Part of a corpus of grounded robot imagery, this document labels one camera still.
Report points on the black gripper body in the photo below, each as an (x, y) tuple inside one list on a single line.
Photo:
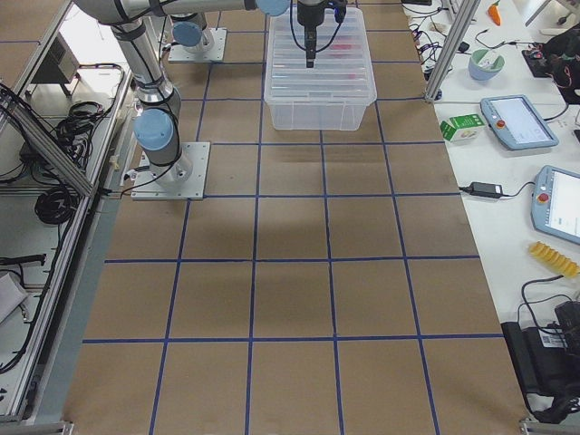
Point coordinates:
[(310, 14)]

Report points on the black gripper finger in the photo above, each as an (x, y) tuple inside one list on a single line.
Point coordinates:
[(308, 56), (313, 59)]

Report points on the clear plastic box lid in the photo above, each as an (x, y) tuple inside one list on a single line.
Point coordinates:
[(342, 71)]

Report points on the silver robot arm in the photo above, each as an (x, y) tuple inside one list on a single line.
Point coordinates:
[(157, 129), (192, 32)]

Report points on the clear plastic storage box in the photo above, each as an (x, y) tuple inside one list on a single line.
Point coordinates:
[(338, 116)]

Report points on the green white carton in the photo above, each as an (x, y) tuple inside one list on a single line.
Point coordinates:
[(463, 127)]

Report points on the green blue bowl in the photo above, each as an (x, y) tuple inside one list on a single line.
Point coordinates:
[(484, 64)]

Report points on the orange carrot toy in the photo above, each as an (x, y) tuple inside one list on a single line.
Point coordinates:
[(494, 14)]

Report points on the far teach pendant tablet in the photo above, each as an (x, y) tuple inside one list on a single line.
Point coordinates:
[(516, 123)]

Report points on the teach pendant tablet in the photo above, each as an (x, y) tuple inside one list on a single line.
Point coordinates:
[(516, 123), (555, 203)]

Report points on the black power adapter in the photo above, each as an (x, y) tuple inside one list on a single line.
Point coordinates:
[(486, 190)]

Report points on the near teach pendant tablet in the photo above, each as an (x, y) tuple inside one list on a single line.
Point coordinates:
[(555, 203)]

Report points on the yellow ridged toy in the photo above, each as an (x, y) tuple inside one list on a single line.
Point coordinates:
[(552, 258)]

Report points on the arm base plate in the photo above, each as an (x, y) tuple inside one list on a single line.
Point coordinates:
[(179, 54), (185, 180)]

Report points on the aluminium frame post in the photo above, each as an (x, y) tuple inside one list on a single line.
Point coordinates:
[(457, 31)]

